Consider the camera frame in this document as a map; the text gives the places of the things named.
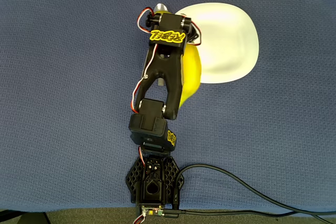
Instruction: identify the yellow banana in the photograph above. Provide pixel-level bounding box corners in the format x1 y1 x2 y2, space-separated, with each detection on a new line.
154 9 203 110

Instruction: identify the white square plate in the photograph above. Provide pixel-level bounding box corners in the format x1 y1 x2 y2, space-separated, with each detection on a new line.
173 2 260 85

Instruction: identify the blue woven cloth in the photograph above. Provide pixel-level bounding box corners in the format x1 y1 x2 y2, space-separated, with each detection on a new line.
0 0 336 213

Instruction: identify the red white black servo wire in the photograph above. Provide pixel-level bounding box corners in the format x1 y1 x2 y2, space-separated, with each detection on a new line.
137 7 155 35
130 43 159 114
190 21 203 47

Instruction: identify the metal spoon grey handle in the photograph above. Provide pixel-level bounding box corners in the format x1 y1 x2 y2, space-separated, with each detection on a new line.
154 3 170 88

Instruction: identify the black looping cable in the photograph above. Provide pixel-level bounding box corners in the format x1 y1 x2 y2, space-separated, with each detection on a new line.
177 163 336 214

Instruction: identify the black straight cable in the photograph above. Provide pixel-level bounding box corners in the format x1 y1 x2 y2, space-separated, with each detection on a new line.
162 208 334 224

